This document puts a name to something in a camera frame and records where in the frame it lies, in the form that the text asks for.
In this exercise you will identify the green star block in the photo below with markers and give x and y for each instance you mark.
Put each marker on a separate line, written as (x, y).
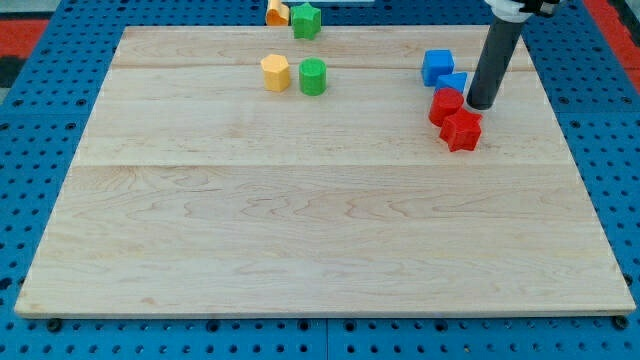
(306, 21)

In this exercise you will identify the light wooden board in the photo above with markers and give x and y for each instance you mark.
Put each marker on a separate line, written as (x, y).
(196, 193)

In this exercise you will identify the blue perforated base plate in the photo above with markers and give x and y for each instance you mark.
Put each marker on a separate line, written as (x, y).
(44, 113)

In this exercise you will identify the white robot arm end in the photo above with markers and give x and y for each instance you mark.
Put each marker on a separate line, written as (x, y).
(519, 11)

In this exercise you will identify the red cylinder block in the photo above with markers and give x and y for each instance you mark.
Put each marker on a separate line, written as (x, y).
(445, 102)

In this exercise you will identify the blue triangle block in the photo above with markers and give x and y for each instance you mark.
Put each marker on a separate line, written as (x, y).
(455, 81)

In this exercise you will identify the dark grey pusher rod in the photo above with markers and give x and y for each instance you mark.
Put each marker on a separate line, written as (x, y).
(498, 49)

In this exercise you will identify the blue cube block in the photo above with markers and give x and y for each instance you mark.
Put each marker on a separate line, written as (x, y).
(436, 62)

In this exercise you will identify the red star block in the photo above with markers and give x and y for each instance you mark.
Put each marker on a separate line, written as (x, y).
(461, 130)

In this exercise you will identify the green cylinder block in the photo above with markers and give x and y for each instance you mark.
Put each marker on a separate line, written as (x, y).
(312, 76)

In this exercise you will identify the yellow hexagon block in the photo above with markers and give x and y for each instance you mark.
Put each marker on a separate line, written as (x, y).
(276, 72)

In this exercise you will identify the yellow heart block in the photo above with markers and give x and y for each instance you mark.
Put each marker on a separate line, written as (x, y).
(277, 13)

